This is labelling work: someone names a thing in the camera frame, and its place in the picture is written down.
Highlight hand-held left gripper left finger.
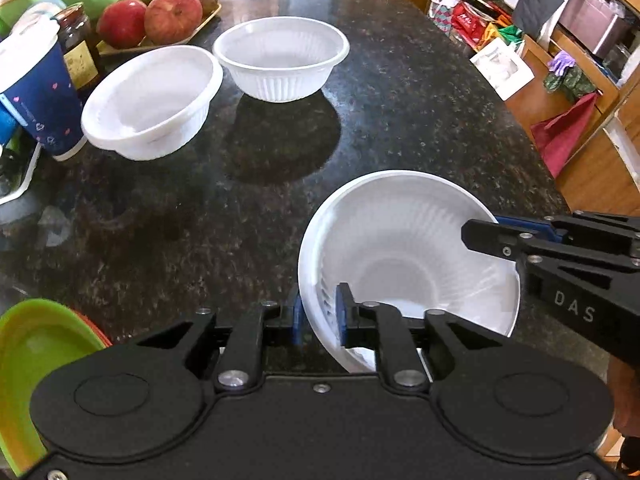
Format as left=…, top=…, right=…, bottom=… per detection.
left=135, top=294, right=305, bottom=393

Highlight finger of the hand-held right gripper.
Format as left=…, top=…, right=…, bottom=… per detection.
left=461, top=218, right=640, bottom=274
left=495, top=209, right=640, bottom=249

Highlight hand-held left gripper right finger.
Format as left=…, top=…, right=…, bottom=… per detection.
left=334, top=282, right=503, bottom=395

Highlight white bowl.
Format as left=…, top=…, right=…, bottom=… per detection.
left=212, top=16, right=351, bottom=104
left=297, top=170, right=521, bottom=373
left=80, top=45, right=224, bottom=162

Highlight orange plate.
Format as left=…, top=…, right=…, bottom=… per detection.
left=75, top=310, right=114, bottom=350

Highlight green plate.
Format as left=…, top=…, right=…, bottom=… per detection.
left=0, top=299, right=106, bottom=463

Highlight person's right hand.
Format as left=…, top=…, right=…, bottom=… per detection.
left=606, top=357, right=640, bottom=436

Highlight wooden shelf cabinet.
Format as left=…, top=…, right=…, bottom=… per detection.
left=505, top=0, right=640, bottom=216

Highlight red cloth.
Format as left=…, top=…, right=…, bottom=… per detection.
left=531, top=92, right=598, bottom=178

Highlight green camouflage cloth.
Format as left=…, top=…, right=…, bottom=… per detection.
left=543, top=65, right=598, bottom=103

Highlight white photo box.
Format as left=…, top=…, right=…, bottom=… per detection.
left=470, top=37, right=535, bottom=101

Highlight purple rubber gloves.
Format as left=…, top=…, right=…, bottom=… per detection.
left=547, top=50, right=576, bottom=73

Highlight green and yellow bag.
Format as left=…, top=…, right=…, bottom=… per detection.
left=492, top=22, right=523, bottom=48

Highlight red snack bag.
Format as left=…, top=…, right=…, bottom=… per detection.
left=450, top=2, right=493, bottom=43

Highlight mauve storage box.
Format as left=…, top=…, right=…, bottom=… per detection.
left=557, top=0, right=633, bottom=58

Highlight white patterned paper bag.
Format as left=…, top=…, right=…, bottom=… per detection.
left=430, top=0, right=461, bottom=31

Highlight white plastic tray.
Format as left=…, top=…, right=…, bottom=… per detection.
left=0, top=142, right=43, bottom=206

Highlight beige fruit tray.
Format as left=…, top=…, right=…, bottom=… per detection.
left=97, top=2, right=222, bottom=56

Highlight red apple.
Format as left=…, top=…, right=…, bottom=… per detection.
left=96, top=0, right=148, bottom=50
left=145, top=0, right=203, bottom=45

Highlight blue paper cup white lid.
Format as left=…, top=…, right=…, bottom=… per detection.
left=0, top=22, right=90, bottom=162

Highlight dark sauce jar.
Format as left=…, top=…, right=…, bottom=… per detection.
left=52, top=2, right=103, bottom=93

